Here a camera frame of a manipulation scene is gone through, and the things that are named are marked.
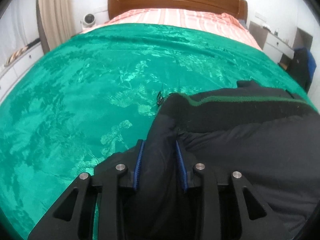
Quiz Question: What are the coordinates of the black puffer jacket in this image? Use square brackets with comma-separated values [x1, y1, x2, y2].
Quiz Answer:
[94, 81, 319, 239]

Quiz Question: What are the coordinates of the white nightstand cabinet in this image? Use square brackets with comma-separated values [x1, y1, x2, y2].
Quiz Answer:
[248, 22, 294, 65]

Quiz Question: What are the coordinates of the dark coat on chair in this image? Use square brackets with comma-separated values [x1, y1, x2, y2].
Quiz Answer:
[286, 48, 311, 93]

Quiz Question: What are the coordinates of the pink plaid bed sheet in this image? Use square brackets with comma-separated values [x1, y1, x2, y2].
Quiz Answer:
[82, 8, 261, 50]

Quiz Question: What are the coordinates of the patterned cloth on dresser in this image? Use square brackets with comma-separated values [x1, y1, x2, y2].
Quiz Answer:
[4, 38, 40, 67]

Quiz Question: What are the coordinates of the green floral blanket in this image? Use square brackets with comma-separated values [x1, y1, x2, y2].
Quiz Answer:
[1, 23, 312, 239]

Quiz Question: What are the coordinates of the white round camera device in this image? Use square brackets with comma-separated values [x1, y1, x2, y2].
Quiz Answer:
[81, 14, 95, 29]

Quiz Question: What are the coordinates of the white long dresser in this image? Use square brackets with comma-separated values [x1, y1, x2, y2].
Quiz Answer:
[1, 39, 44, 103]

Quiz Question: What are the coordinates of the beige curtain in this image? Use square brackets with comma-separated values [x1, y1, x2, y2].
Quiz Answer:
[36, 0, 75, 54]

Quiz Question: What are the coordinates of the blue garment on chair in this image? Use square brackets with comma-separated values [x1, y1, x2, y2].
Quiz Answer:
[294, 47, 317, 80]

